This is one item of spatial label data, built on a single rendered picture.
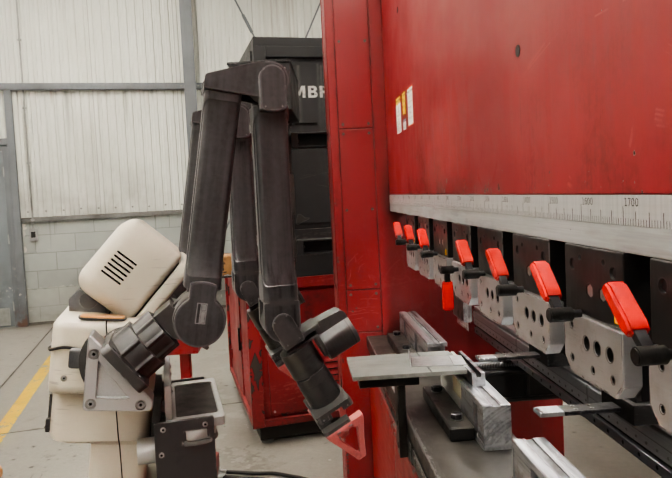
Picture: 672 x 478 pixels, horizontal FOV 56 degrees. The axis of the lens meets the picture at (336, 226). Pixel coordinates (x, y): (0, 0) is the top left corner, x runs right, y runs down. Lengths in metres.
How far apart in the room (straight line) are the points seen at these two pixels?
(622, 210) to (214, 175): 0.58
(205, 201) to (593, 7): 0.59
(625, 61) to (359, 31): 1.78
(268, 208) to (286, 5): 7.91
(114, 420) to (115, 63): 7.49
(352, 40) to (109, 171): 6.20
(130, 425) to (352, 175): 1.42
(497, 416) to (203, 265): 0.71
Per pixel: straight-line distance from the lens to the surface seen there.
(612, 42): 0.77
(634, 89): 0.72
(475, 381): 1.50
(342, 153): 2.37
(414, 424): 1.55
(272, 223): 1.01
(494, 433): 1.41
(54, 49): 8.60
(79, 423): 1.22
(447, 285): 1.40
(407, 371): 1.51
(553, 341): 0.95
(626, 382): 0.77
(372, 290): 2.40
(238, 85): 1.00
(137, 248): 1.13
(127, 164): 8.34
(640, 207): 0.71
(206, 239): 0.99
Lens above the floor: 1.42
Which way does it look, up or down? 3 degrees down
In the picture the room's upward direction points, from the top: 3 degrees counter-clockwise
